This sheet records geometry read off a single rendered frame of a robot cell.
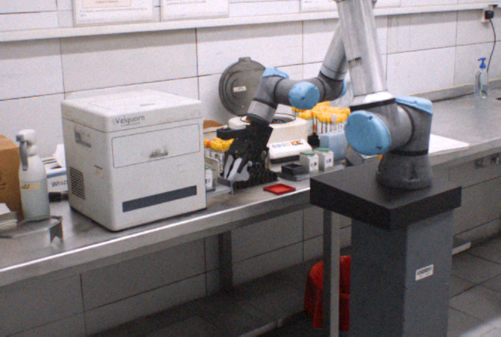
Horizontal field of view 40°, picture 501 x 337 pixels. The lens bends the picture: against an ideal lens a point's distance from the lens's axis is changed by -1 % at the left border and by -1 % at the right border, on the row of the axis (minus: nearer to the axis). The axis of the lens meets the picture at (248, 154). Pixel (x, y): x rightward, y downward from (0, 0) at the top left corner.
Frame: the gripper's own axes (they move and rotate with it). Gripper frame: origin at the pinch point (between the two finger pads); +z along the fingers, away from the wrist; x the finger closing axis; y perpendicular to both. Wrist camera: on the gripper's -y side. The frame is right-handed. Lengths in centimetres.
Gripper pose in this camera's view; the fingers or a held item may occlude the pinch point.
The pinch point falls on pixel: (227, 182)
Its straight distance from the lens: 192.8
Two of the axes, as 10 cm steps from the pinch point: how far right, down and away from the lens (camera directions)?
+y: 7.0, 3.4, 6.3
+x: -6.1, -1.8, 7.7
